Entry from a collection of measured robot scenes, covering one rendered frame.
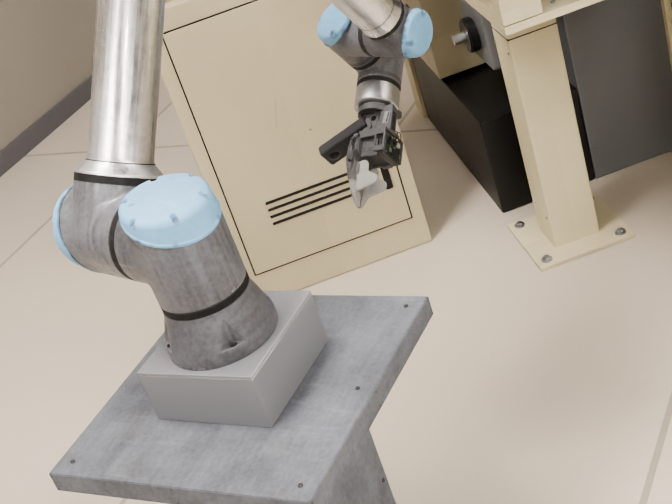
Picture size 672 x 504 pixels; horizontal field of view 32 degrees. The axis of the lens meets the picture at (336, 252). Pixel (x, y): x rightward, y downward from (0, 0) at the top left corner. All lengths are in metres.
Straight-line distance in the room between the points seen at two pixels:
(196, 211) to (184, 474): 0.41
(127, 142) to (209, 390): 0.42
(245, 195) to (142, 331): 0.55
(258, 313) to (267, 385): 0.12
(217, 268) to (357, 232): 1.52
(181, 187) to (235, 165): 1.33
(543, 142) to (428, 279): 0.50
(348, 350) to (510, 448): 0.73
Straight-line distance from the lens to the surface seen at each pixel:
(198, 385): 1.88
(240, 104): 3.08
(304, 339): 1.94
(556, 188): 3.10
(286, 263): 3.30
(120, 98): 1.93
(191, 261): 1.78
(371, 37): 2.20
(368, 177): 2.26
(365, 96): 2.33
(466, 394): 2.77
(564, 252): 3.16
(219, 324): 1.84
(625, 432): 2.58
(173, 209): 1.77
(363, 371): 1.91
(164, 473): 1.88
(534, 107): 2.99
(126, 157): 1.93
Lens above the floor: 1.71
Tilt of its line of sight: 30 degrees down
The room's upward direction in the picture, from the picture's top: 19 degrees counter-clockwise
